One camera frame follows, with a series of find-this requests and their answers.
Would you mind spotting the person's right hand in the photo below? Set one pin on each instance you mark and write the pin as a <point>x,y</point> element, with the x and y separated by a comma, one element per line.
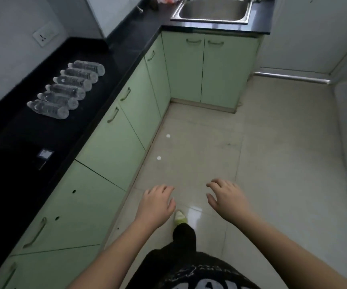
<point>232,201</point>

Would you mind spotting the person's left hand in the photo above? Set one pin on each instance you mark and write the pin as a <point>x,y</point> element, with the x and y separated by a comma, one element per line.
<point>153,207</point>

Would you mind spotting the person's right thumb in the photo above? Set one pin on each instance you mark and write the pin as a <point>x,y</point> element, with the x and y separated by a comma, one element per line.
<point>212,203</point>

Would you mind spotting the person's left thumb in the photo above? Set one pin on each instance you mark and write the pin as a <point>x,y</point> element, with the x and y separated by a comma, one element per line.
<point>172,206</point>

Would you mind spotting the person's right forearm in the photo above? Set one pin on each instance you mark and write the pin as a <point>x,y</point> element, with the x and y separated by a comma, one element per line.
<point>288,255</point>

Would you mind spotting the person's left forearm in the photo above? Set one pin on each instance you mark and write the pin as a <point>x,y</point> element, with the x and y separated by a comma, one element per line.
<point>110,255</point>

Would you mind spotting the white and yellow shoe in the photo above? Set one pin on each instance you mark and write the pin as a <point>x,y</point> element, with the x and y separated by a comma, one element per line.
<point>180,218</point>

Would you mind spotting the black trousers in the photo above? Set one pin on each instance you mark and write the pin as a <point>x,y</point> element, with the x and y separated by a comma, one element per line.
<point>184,237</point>

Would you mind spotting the black printed shirt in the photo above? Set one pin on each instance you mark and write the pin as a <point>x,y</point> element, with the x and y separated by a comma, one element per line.
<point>191,270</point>

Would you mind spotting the light green cabinet door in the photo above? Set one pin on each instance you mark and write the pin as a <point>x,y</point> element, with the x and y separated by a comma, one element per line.
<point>158,75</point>
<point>46,269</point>
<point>113,150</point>
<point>229,72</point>
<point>77,207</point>
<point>140,105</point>
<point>182,67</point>

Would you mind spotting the small square grey card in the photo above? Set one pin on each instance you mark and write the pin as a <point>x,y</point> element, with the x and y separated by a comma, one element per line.
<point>45,154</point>

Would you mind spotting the grey metal floor pipe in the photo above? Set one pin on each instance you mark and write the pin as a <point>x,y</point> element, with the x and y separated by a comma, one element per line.
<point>292,77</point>

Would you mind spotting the row of clear plastic bottles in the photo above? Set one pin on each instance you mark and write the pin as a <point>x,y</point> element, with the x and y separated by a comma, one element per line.
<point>68,87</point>

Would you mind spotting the stainless steel sink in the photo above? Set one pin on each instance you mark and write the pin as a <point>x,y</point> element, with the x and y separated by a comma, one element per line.
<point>212,10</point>

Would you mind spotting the white wall socket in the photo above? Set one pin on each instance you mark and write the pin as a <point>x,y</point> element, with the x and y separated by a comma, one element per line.
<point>44,34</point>

